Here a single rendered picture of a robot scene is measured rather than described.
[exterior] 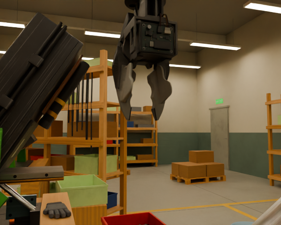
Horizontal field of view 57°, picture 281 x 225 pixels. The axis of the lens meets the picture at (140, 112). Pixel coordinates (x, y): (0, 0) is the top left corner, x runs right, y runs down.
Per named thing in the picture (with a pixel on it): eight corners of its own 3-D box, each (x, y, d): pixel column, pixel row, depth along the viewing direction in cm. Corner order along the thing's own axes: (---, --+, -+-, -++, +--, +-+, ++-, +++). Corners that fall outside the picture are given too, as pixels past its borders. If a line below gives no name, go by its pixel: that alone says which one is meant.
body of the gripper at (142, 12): (132, 54, 38) (132, -26, 38) (117, 68, 46) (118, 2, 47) (179, 59, 40) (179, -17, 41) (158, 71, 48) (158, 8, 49)
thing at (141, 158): (158, 166, 946) (157, 105, 963) (68, 170, 857) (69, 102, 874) (153, 164, 998) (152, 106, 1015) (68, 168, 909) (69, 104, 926)
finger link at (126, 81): (117, 114, 38) (130, 55, 39) (109, 116, 44) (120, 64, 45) (138, 118, 39) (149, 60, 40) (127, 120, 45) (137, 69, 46)
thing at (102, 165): (99, 239, 305) (101, 41, 323) (-6, 208, 430) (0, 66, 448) (126, 226, 351) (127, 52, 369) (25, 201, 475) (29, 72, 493)
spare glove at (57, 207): (40, 208, 123) (40, 203, 123) (63, 205, 128) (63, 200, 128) (45, 221, 105) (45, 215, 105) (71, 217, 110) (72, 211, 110)
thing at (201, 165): (206, 176, 746) (205, 150, 751) (225, 181, 673) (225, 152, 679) (170, 179, 696) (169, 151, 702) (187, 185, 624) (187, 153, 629)
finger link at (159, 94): (166, 119, 40) (155, 61, 41) (152, 121, 46) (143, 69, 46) (183, 116, 41) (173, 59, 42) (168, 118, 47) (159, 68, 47)
